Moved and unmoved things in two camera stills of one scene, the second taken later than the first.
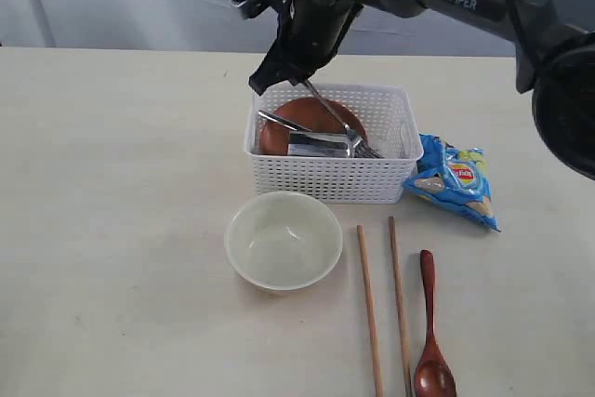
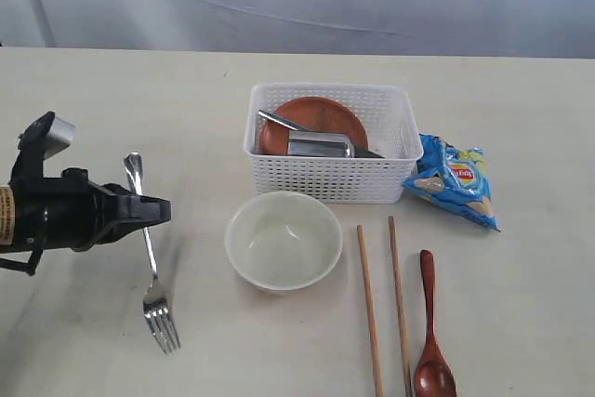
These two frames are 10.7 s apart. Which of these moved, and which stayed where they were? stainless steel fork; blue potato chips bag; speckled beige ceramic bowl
Moved: stainless steel fork
Stayed: speckled beige ceramic bowl; blue potato chips bag
